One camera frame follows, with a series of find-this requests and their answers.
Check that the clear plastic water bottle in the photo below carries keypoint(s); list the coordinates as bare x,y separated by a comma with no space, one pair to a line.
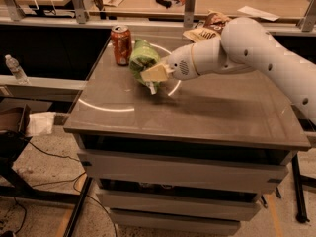
16,69

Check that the black stand leg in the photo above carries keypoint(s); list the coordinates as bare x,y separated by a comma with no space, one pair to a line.
301,215

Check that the grey drawer cabinet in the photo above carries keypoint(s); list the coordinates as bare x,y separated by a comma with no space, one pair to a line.
196,156

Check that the white paper sheet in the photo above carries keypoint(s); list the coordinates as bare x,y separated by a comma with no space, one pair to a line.
258,13

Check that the orange soda can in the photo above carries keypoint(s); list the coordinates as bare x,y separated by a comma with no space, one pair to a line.
121,42

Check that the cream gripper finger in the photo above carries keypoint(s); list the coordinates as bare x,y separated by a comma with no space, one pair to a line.
157,73

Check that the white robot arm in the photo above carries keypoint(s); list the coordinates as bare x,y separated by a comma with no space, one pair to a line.
244,45

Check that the black glasses on desk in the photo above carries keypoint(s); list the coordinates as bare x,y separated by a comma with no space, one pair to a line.
165,3

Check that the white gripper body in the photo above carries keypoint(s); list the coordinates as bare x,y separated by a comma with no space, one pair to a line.
180,63

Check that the green jalapeno chip bag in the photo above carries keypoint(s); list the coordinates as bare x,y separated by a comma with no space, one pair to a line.
143,57

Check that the brown and cream chip bag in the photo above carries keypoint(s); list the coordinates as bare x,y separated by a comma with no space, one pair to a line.
211,28

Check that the dark bin at left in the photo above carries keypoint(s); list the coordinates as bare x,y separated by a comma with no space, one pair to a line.
13,129

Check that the white plastic bag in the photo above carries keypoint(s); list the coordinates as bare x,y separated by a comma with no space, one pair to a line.
40,124

